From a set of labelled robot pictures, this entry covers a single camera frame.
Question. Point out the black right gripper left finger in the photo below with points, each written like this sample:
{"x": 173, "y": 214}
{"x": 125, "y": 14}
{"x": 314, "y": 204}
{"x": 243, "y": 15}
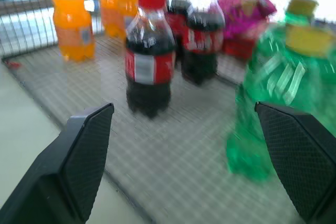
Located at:
{"x": 65, "y": 166}

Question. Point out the orange soda bottle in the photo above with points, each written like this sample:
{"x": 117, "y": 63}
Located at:
{"x": 109, "y": 6}
{"x": 73, "y": 30}
{"x": 128, "y": 3}

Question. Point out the magenta snack bag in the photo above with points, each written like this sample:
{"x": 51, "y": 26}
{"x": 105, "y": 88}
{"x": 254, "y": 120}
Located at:
{"x": 242, "y": 22}

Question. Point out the cola bottle red cap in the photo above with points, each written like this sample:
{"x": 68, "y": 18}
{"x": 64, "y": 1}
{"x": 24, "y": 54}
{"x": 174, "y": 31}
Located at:
{"x": 177, "y": 6}
{"x": 202, "y": 37}
{"x": 149, "y": 58}

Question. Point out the green soda bottle yellow cap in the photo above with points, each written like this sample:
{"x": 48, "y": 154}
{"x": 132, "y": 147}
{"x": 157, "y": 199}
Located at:
{"x": 278, "y": 77}

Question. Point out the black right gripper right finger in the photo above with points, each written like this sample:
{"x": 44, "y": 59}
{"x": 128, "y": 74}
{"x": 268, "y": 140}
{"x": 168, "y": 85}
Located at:
{"x": 296, "y": 153}

